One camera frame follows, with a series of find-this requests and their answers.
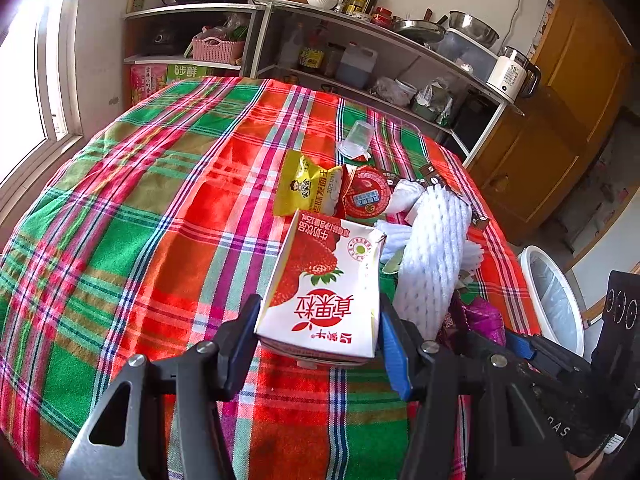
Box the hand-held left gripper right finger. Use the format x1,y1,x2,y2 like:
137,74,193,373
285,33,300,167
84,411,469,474
378,294,576,480

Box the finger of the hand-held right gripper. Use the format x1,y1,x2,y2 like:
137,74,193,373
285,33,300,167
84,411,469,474
462,331,507,358
505,330,592,387

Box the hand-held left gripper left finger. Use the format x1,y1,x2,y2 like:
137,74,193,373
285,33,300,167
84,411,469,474
59,294,263,480

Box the purple foil wrapper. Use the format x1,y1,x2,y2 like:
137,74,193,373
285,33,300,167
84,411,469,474
440,292,506,351

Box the white trash bin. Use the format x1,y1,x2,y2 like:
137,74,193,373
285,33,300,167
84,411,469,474
519,245,586,358

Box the strawberry milk carton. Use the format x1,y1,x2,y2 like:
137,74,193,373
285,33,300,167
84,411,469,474
254,210,388,368

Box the white foam fruit net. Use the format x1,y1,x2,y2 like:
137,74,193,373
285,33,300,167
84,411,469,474
392,183,473,341

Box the small white foam sheet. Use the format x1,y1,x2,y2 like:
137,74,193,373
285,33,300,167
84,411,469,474
375,219,416,266

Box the plaid tablecloth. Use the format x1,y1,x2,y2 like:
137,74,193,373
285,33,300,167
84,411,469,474
0,76,543,480

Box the crumpled white tissue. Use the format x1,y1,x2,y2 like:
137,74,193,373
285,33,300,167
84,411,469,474
390,177,426,216

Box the red round snack packet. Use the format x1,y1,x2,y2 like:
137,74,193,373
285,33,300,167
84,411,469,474
341,164,401,221

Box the yellow snack packet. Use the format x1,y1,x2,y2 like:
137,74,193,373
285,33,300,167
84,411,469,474
272,149,346,218

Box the brown snack wrapper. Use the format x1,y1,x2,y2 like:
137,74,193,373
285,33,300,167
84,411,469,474
417,162,491,231

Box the clear plastic cup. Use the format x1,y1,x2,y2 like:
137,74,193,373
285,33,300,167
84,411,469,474
336,120,376,162

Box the wooden cabinet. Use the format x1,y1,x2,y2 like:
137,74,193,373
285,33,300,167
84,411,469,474
465,0,636,246

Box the green food packets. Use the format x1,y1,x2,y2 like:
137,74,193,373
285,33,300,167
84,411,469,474
412,80,454,127

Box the crumpled plastic bag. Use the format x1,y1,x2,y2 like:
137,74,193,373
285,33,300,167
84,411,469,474
370,77,417,108

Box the white electric kettle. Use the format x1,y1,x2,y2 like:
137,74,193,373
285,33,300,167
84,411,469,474
486,46,542,105

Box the green cardboard box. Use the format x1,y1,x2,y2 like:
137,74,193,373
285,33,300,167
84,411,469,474
167,62,243,86

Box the pink cardboard box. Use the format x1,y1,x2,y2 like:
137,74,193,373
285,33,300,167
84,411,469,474
131,64,171,107

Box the clear plastic storage box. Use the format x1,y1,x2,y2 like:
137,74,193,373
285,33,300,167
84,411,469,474
440,27,498,83

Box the plastic jug dark liquid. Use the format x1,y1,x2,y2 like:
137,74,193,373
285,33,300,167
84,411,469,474
335,42,378,88

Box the pink plastic basket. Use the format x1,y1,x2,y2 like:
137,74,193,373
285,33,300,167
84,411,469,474
191,35,246,63

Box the clear plastic bottle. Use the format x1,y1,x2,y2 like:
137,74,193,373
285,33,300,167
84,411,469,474
280,25,306,68

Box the steel mixing bowl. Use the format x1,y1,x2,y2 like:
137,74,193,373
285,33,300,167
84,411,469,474
447,10,501,48

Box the black kitchen appliance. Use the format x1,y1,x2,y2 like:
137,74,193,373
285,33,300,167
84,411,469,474
142,27,176,56

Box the steel frying pan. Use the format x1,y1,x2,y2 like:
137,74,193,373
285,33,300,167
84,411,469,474
392,7,447,44

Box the long white shelf rack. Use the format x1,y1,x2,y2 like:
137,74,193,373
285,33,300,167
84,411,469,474
245,0,526,168

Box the small white shelf rack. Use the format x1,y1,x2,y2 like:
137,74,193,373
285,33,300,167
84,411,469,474
122,2,266,106

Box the window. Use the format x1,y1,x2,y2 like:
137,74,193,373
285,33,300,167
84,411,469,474
0,0,85,201

